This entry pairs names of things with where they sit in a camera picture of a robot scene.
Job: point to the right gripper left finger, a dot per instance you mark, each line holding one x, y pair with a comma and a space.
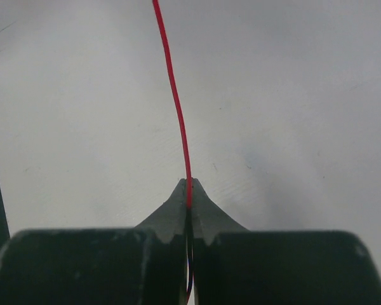
145, 264

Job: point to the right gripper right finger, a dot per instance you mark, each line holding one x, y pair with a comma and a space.
233, 265

